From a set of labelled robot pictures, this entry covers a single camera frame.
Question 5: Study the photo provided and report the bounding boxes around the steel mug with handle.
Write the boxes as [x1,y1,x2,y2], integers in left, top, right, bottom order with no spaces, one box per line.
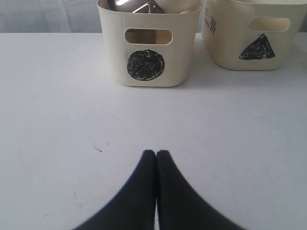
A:
[106,0,165,14]

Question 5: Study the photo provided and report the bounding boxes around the white curtain backdrop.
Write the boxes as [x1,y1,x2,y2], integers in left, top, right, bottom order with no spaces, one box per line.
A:
[0,0,102,33]

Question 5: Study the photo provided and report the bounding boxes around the cream bin triangle mark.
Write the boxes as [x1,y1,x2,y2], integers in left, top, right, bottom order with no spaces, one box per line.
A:
[202,0,307,70]

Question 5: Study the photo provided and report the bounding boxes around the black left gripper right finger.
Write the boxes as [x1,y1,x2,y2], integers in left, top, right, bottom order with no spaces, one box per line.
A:
[156,150,243,230]

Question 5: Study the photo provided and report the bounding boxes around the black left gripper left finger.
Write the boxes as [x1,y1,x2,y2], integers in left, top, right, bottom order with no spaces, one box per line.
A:
[75,150,157,230]

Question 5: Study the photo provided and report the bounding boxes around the cream bin circle mark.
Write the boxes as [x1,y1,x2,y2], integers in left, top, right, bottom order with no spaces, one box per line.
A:
[97,0,202,87]

